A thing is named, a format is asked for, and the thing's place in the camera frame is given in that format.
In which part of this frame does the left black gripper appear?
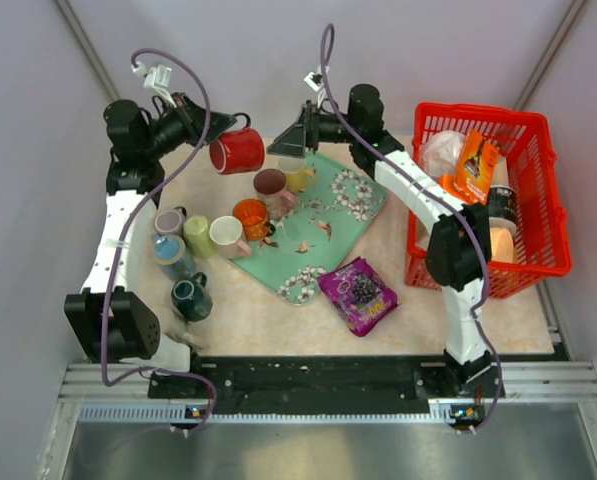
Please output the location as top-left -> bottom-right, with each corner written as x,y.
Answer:
140,92 -> 235,160

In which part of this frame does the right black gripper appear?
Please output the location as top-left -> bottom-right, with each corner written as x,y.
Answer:
267,102 -> 360,162

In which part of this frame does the yellow mug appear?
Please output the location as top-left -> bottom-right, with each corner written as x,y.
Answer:
278,157 -> 316,193

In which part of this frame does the red mug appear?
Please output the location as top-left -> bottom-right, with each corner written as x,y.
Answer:
209,112 -> 266,175

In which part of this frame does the pink floral mug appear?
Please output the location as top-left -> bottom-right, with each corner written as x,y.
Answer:
253,168 -> 298,220

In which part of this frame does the orange mug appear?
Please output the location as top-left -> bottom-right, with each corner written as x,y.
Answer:
232,198 -> 276,241

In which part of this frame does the pink cream mug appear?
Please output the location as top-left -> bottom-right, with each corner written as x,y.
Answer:
209,216 -> 253,260

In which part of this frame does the dark teal mug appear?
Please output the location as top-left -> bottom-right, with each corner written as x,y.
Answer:
170,272 -> 213,322

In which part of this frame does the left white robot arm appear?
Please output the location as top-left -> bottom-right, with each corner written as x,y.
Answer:
64,93 -> 237,397

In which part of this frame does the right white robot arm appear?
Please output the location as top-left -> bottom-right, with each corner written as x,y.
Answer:
267,84 -> 493,396

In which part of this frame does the light green mug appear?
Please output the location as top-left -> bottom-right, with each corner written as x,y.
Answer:
183,215 -> 217,259

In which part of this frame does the mauve grey mug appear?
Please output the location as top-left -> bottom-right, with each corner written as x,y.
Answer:
154,206 -> 187,237

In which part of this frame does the blue teal mug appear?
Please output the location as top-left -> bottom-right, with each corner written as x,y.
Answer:
151,233 -> 197,282

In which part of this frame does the cream green mug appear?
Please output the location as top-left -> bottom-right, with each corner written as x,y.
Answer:
165,324 -> 204,350

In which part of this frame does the green floral tray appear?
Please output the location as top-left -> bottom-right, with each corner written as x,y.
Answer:
233,153 -> 387,306

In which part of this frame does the white plastic bag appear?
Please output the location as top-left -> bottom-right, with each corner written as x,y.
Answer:
420,130 -> 466,178

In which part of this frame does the purple snack bag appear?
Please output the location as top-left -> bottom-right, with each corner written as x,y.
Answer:
318,257 -> 399,337

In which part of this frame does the small orange box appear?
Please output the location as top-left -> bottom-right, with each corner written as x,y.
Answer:
437,173 -> 466,201

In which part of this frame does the tall orange box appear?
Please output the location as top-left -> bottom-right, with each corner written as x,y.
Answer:
453,130 -> 499,204

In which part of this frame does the black label cup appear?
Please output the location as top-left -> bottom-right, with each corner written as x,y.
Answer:
486,185 -> 518,236

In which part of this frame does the tape roll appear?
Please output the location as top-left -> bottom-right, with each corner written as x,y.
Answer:
490,227 -> 517,263

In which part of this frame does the red plastic basket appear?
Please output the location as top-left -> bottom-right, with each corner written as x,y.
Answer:
412,102 -> 573,299

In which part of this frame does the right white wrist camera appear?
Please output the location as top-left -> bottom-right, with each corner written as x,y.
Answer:
303,68 -> 326,107

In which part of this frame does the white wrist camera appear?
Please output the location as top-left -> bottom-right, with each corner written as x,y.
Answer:
132,61 -> 175,105
303,68 -> 326,107

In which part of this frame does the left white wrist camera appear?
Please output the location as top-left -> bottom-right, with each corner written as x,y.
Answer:
132,61 -> 175,105

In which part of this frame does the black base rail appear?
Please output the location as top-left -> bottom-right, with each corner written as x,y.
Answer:
148,355 -> 504,416

